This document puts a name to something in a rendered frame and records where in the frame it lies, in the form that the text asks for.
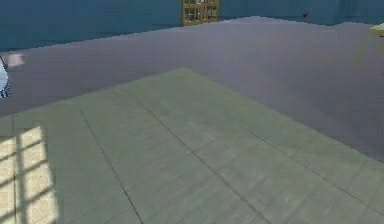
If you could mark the small red object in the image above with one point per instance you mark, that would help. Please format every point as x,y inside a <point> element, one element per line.
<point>304,14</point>

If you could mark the yellow wooden shelf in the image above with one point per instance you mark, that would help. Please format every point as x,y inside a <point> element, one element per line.
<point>200,12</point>

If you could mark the white blue rounded object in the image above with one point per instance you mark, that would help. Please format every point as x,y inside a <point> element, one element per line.
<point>2,80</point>

